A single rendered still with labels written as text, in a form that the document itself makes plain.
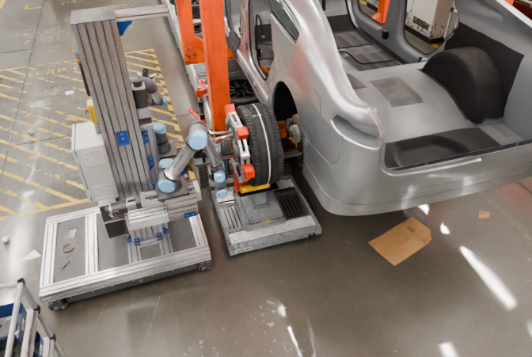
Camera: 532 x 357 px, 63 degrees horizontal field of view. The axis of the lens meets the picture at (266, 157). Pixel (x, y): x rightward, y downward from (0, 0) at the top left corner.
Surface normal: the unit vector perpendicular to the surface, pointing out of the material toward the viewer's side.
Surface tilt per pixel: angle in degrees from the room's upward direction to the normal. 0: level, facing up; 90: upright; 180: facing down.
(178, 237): 0
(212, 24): 90
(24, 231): 0
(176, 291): 0
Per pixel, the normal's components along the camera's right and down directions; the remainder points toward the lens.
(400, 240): -0.04, -0.79
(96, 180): 0.32, 0.56
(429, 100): 0.10, -0.53
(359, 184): -0.22, 0.66
